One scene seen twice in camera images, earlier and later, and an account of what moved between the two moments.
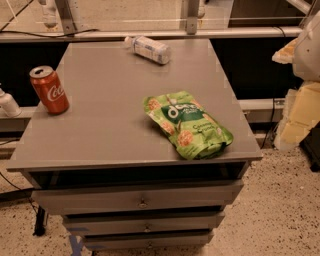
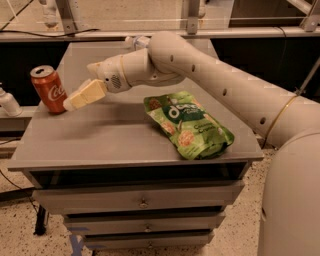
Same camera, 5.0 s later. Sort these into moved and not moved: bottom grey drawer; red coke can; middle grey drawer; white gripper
Moved: white gripper
Not moved: middle grey drawer; bottom grey drawer; red coke can
